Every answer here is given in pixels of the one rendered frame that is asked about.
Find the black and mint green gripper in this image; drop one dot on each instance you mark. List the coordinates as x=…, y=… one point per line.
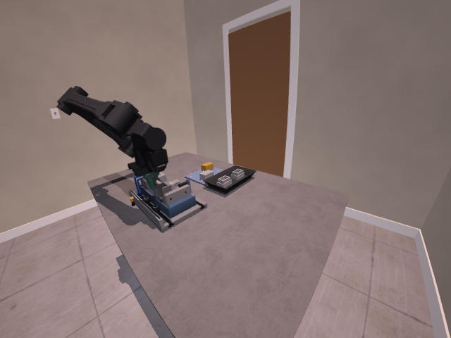
x=145, y=171

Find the yellow block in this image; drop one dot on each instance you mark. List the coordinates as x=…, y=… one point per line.
x=207, y=166

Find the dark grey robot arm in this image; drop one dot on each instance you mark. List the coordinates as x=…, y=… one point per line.
x=115, y=123

